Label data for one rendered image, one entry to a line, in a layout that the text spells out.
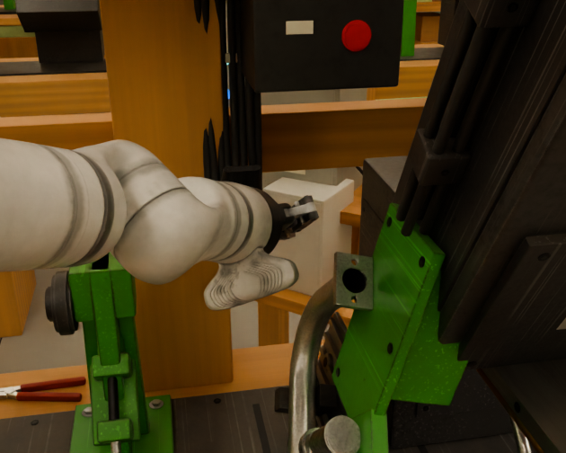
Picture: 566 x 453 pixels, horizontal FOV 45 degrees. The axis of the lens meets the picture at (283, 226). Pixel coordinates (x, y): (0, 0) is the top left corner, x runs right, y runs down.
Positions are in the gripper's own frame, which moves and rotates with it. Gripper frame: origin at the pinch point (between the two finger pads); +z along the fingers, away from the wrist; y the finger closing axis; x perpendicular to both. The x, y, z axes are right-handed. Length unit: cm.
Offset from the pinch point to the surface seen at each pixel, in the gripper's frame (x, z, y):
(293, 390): 17.5, -1.0, 4.4
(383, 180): -2.6, 8.7, -11.4
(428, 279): 10.6, -14.6, -15.5
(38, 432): 13.7, 3.4, 42.6
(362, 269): 7.6, -6.5, -8.6
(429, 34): -254, 702, -20
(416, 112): -13.6, 28.3, -16.7
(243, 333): 7, 184, 86
